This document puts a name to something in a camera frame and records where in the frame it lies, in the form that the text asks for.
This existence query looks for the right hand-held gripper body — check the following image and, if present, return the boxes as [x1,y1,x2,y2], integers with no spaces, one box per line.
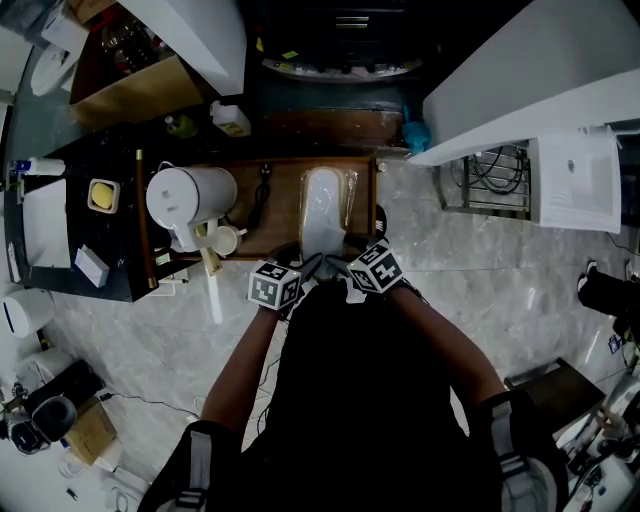
[343,233,406,296]

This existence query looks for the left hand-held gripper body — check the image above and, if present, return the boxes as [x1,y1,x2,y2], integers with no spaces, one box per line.
[247,242,307,321]

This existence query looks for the white slippers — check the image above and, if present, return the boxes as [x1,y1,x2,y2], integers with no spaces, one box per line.
[297,166,359,269]

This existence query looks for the person's right forearm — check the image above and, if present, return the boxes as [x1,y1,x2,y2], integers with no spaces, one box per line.
[388,285,507,407]

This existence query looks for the person's left forearm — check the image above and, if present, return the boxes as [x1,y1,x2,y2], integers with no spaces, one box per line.
[199,303,282,434]

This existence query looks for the white cup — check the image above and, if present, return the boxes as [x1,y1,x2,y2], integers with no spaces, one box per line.
[211,224,249,258]

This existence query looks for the light wooden stick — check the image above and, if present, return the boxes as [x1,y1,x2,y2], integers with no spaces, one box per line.
[193,223,225,278]

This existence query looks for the wooden tray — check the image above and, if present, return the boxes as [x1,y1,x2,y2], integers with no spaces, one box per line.
[188,156,378,262]

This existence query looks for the white electric kettle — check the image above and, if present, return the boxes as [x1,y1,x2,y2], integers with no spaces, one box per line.
[145,161,239,254]

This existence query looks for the person's black clothing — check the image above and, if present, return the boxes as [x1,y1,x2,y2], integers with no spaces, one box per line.
[137,277,570,512]

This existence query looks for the blue plastic bag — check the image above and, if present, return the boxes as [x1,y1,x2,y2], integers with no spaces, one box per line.
[401,105,433,155]

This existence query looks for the black table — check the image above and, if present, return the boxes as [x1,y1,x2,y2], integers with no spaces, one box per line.
[3,132,211,304]

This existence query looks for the white plastic jug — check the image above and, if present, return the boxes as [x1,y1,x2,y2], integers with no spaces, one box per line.
[209,99,253,139]

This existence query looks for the small white box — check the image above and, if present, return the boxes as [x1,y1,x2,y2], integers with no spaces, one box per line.
[73,244,111,289]

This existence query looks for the green bottle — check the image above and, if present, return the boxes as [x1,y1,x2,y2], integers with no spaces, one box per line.
[164,114,198,140]

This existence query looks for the yellow sponge in beige holder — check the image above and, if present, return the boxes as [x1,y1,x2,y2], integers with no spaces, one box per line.
[87,177,122,216]

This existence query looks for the dark wooden stool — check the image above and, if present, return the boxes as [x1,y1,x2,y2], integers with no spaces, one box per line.
[502,356,607,451]

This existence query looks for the dark appliance with round rim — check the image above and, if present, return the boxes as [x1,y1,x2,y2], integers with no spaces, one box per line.
[252,0,426,85]

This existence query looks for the small brown cardboard box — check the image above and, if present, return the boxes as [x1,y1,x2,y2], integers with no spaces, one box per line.
[61,396,120,467]

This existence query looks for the white flat board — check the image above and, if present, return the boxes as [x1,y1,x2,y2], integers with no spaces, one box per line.
[21,178,72,270]

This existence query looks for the white counter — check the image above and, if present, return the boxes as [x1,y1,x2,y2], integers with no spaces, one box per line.
[406,0,640,168]

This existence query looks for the open cardboard box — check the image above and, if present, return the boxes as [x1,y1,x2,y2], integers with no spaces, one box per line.
[68,9,204,132]

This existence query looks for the white round dispenser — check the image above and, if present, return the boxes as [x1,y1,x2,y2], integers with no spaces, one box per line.
[0,288,57,340]

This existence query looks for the white cabinet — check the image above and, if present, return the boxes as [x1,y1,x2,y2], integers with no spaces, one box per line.
[118,0,248,97]

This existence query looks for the white spray bottle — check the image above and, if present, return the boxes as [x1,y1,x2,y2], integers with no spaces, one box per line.
[8,156,67,178]

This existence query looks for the white round container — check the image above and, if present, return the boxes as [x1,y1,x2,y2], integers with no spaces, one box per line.
[29,43,80,98]

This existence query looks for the black power cable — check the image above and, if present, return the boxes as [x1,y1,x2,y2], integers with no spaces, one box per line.
[246,163,274,232]

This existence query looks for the metal wire rack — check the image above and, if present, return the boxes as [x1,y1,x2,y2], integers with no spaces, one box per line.
[438,143,532,222]

